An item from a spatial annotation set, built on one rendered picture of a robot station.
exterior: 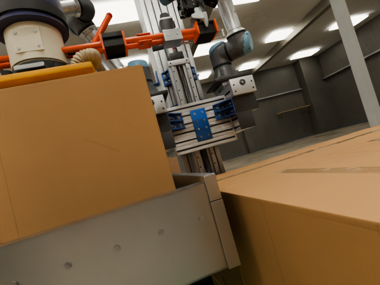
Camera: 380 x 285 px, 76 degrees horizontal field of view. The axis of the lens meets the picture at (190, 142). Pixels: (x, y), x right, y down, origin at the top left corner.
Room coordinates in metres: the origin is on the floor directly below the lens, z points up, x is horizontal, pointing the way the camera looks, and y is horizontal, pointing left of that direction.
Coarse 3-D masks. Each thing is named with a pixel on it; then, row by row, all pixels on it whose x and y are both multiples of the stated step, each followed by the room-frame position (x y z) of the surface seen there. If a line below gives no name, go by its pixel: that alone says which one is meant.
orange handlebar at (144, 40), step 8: (184, 32) 0.89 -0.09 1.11; (192, 32) 0.89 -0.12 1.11; (128, 40) 0.84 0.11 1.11; (136, 40) 0.84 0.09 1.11; (144, 40) 0.85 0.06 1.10; (152, 40) 0.87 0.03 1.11; (160, 40) 0.90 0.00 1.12; (184, 40) 0.93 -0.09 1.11; (64, 48) 0.79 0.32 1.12; (72, 48) 0.79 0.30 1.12; (80, 48) 0.80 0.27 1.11; (88, 48) 0.81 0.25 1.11; (96, 48) 0.82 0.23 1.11; (128, 48) 0.88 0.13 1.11; (144, 48) 0.90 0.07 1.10; (0, 56) 0.75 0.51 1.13; (72, 56) 0.83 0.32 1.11; (0, 64) 0.78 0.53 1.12; (8, 64) 0.78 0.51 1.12
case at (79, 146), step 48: (0, 96) 0.59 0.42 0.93; (48, 96) 0.61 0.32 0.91; (96, 96) 0.64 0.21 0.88; (144, 96) 0.67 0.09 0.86; (0, 144) 0.58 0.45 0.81; (48, 144) 0.61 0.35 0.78; (96, 144) 0.63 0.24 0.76; (144, 144) 0.66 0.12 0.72; (0, 192) 0.58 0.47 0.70; (48, 192) 0.60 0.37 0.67; (96, 192) 0.63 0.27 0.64; (144, 192) 0.65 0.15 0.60; (0, 240) 0.57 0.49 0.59
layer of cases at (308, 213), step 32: (288, 160) 0.94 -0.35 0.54; (320, 160) 0.73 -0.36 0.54; (352, 160) 0.60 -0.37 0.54; (224, 192) 0.66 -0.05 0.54; (256, 192) 0.54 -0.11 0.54; (288, 192) 0.47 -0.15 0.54; (320, 192) 0.41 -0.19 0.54; (352, 192) 0.37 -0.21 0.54; (256, 224) 0.53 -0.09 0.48; (288, 224) 0.41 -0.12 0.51; (320, 224) 0.34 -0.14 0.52; (352, 224) 0.29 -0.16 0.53; (256, 256) 0.57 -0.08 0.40; (288, 256) 0.44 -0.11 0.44; (320, 256) 0.36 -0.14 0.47; (352, 256) 0.30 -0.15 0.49
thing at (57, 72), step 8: (56, 64) 0.71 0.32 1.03; (72, 64) 0.68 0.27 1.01; (80, 64) 0.69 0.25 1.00; (88, 64) 0.69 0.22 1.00; (8, 72) 0.68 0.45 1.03; (24, 72) 0.65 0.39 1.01; (32, 72) 0.66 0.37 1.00; (40, 72) 0.66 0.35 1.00; (48, 72) 0.67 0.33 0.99; (56, 72) 0.67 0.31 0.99; (64, 72) 0.68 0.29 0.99; (72, 72) 0.70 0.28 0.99; (80, 72) 0.71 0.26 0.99; (88, 72) 0.72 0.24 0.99; (0, 80) 0.64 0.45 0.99; (8, 80) 0.64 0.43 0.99; (16, 80) 0.65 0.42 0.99; (24, 80) 0.66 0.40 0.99; (32, 80) 0.68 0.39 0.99; (40, 80) 0.69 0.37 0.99; (48, 80) 0.70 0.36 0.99; (0, 88) 0.67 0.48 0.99
